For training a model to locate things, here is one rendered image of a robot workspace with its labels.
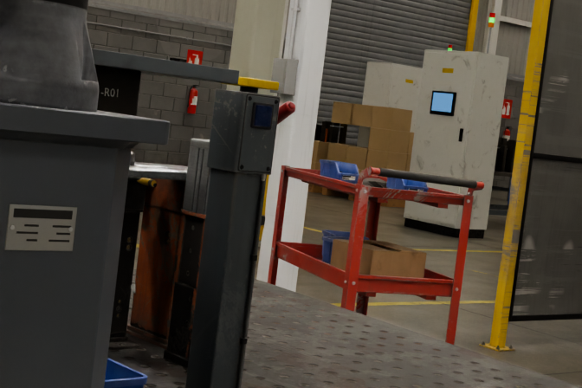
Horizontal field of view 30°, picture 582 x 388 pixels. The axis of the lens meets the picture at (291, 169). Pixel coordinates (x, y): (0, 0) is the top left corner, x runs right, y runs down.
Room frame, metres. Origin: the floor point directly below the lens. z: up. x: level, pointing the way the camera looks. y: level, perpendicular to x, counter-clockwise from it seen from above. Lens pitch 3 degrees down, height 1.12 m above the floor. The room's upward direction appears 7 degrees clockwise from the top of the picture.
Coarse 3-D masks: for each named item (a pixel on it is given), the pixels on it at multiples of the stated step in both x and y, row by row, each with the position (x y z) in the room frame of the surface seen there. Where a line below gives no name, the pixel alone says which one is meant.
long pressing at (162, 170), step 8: (136, 168) 1.71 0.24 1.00; (144, 168) 1.72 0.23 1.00; (152, 168) 1.74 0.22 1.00; (160, 168) 1.82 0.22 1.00; (168, 168) 1.84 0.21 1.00; (176, 168) 1.87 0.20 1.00; (184, 168) 1.90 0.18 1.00; (128, 176) 1.70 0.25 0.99; (136, 176) 1.71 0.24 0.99; (144, 176) 1.72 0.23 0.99; (152, 176) 1.73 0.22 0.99; (160, 176) 1.74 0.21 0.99; (168, 176) 1.75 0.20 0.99; (176, 176) 1.76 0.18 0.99; (184, 176) 1.77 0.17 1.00
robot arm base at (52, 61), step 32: (0, 0) 0.87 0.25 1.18; (32, 0) 0.87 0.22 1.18; (64, 0) 0.89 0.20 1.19; (0, 32) 0.86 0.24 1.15; (32, 32) 0.87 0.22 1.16; (64, 32) 0.89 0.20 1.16; (0, 64) 0.86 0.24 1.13; (32, 64) 0.86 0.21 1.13; (64, 64) 0.88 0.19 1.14; (0, 96) 0.85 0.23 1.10; (32, 96) 0.86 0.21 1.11; (64, 96) 0.88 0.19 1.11; (96, 96) 0.92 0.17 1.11
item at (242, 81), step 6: (240, 78) 1.51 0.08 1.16; (246, 78) 1.50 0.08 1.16; (252, 78) 1.50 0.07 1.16; (228, 84) 1.53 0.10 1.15; (234, 84) 1.52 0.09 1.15; (240, 84) 1.51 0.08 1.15; (246, 84) 1.50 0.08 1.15; (252, 84) 1.50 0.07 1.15; (258, 84) 1.51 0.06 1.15; (264, 84) 1.52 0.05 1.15; (270, 84) 1.52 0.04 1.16; (276, 84) 1.53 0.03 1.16; (240, 90) 1.53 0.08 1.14; (246, 90) 1.52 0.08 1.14; (252, 90) 1.53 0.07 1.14
